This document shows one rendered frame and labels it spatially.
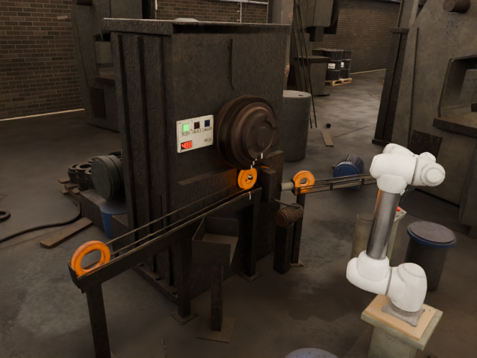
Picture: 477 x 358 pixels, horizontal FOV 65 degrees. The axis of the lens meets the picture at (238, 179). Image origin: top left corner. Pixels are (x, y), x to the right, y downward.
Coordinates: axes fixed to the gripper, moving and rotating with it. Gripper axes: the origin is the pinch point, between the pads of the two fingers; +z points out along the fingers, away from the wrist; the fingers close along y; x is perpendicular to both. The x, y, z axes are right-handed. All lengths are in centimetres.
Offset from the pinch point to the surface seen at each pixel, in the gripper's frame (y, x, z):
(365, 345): 54, 41, 56
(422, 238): -21.0, 23.7, 18.8
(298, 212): 24, -47, 37
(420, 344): 67, 58, 15
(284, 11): -283, -350, -4
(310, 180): 12, -55, 17
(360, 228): 2.5, -9.3, 28.6
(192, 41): 95, -117, -61
